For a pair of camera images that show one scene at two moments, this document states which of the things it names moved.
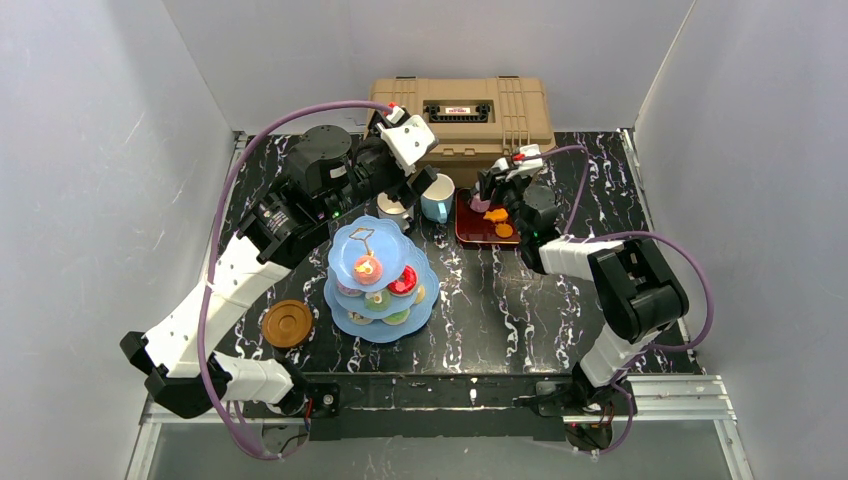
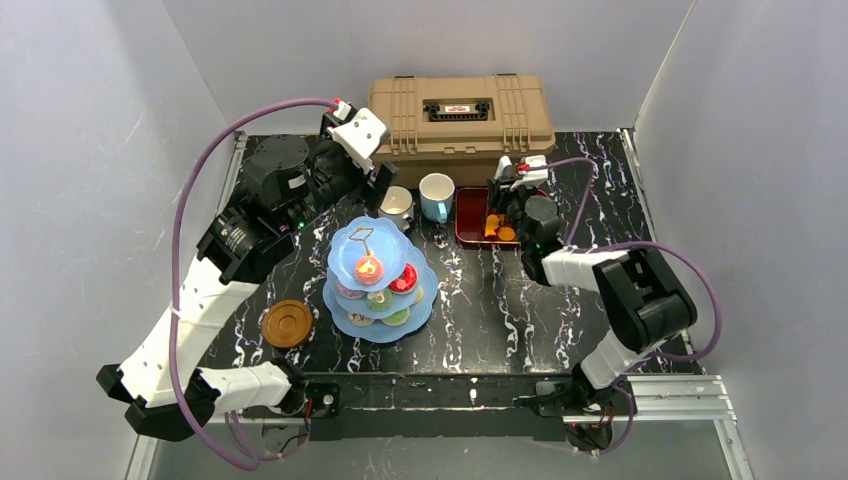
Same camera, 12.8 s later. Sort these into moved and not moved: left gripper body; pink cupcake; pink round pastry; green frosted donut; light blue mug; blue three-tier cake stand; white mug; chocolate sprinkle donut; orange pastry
Moved: orange pastry; left gripper body; pink cupcake
Not moved: chocolate sprinkle donut; blue three-tier cake stand; pink round pastry; light blue mug; white mug; green frosted donut
